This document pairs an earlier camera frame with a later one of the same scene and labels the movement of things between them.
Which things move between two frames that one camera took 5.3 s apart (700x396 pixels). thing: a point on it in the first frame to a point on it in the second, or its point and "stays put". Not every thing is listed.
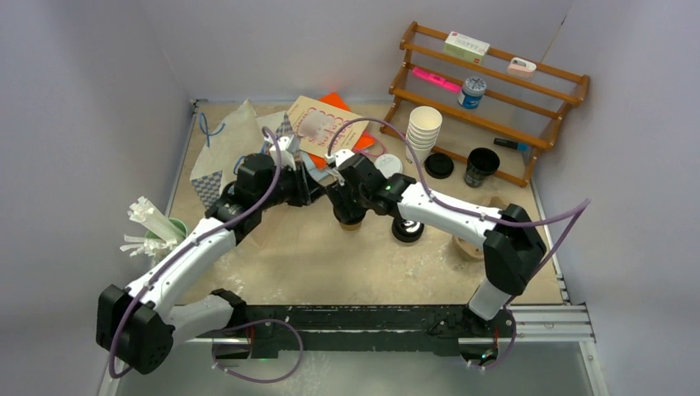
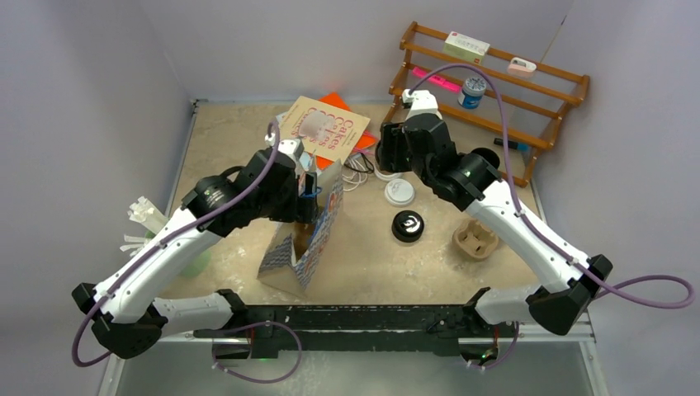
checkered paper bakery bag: x=242 y=134 to x=290 y=252
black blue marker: x=511 y=144 stays put
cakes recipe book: x=314 y=123 stays put
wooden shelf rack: x=449 y=93 stays put
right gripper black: x=339 y=194 to x=394 y=138
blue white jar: x=472 y=92 stays put
